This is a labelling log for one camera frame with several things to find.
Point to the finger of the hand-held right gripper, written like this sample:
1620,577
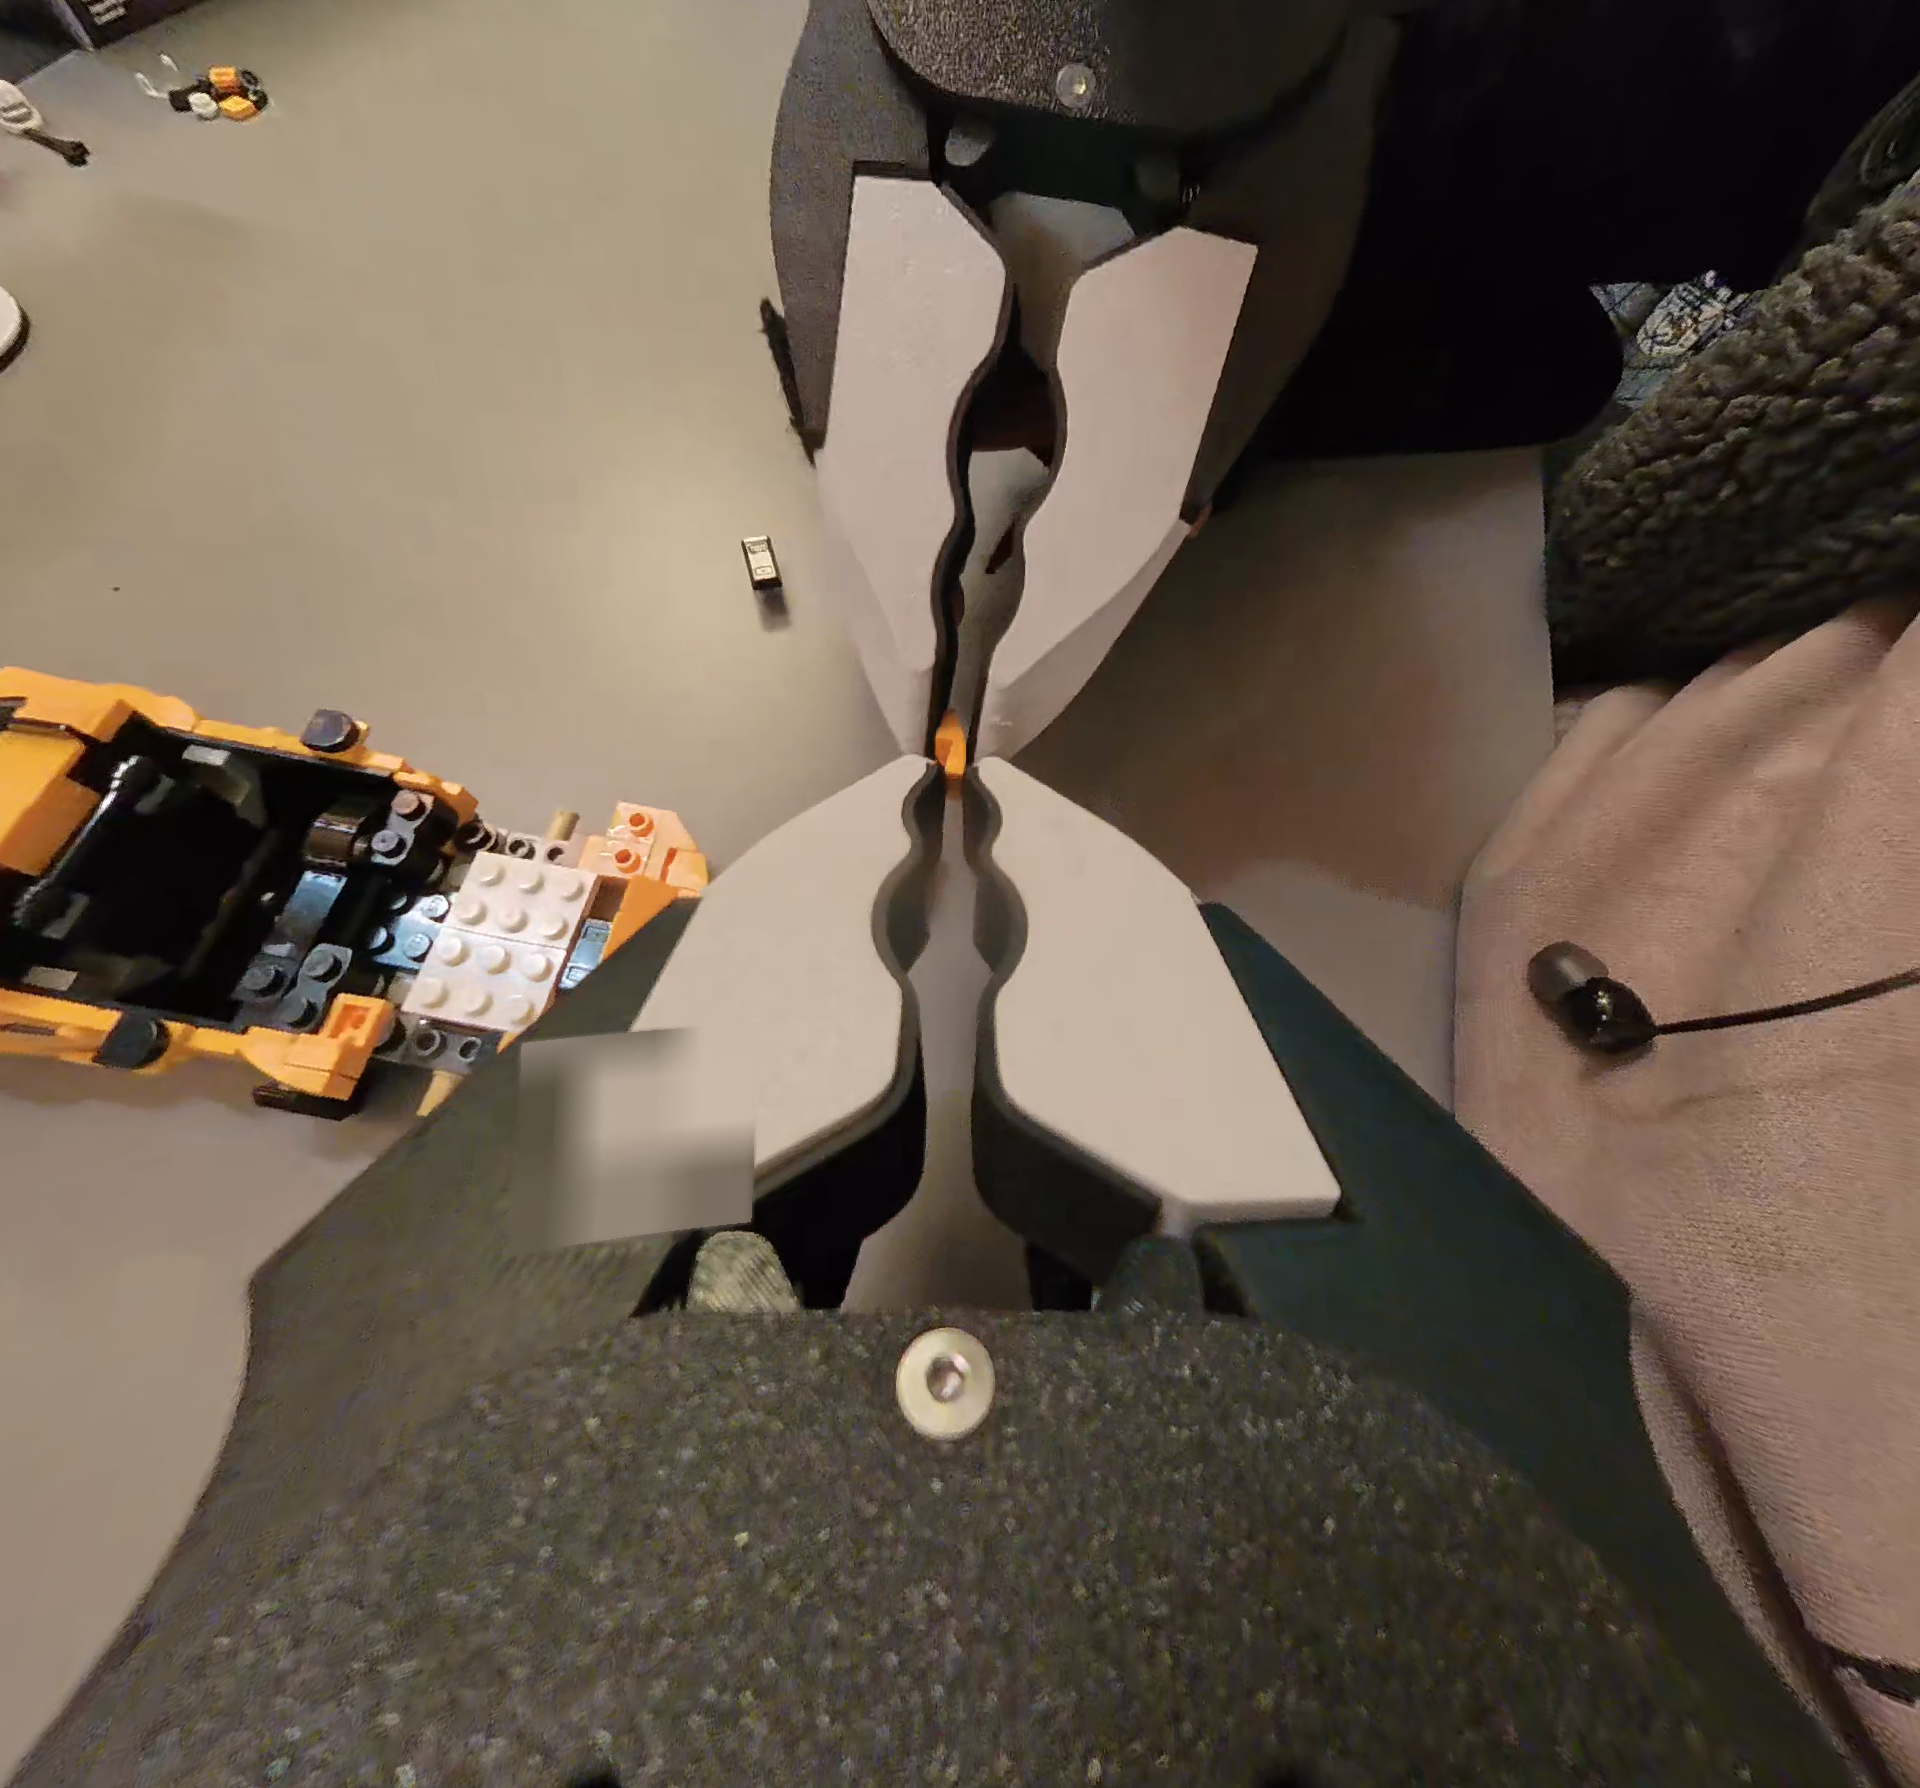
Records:
894,393
1140,439

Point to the small orange black lego piece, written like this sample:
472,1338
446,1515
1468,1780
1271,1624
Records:
234,94

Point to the dark patterned cloth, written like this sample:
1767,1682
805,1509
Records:
1671,325

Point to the beige hoodie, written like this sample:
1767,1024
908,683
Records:
1726,1216

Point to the person's right hand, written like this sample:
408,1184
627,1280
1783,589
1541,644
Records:
1013,402

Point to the orange lego car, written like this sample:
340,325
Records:
511,918

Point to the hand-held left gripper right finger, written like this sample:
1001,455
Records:
1156,1037

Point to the small orange lego tile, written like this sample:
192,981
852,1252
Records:
950,746

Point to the black lego wrench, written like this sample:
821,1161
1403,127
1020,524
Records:
60,146

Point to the white rounded base board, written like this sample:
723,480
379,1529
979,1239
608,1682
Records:
9,325

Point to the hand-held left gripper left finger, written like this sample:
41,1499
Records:
795,946

